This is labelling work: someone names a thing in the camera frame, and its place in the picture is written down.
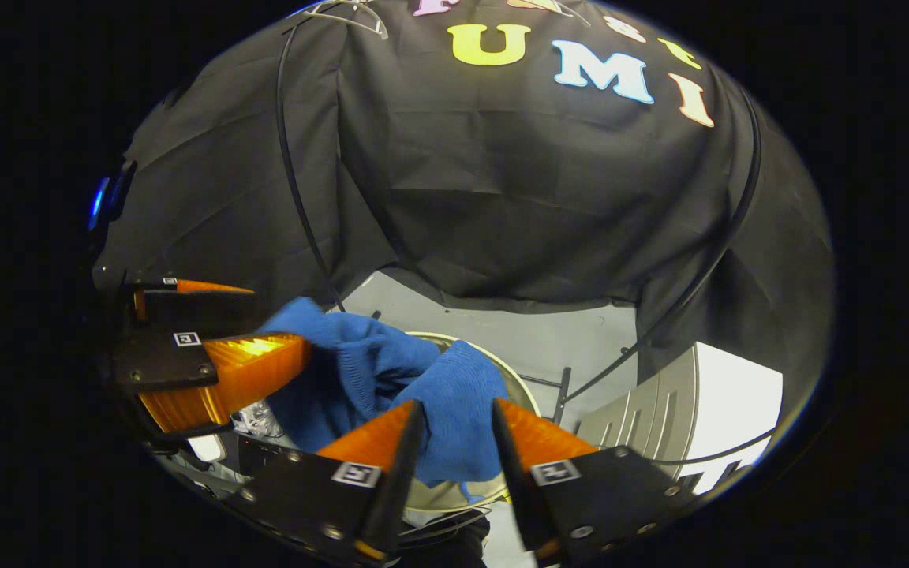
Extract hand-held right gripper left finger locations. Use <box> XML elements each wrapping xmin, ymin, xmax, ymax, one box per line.
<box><xmin>226</xmin><ymin>398</ymin><xmax>428</xmax><ymax>566</ymax></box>

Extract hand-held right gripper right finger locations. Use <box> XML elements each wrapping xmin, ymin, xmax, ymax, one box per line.
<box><xmin>490</xmin><ymin>397</ymin><xmax>696</xmax><ymax>566</ymax></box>

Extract blue corduroy jacket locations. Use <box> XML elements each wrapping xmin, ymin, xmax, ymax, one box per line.
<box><xmin>257</xmin><ymin>296</ymin><xmax>511</xmax><ymax>486</ymax></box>

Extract black backdrop cloth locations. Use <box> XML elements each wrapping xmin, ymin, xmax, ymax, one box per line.
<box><xmin>95</xmin><ymin>0</ymin><xmax>834</xmax><ymax>387</ymax></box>

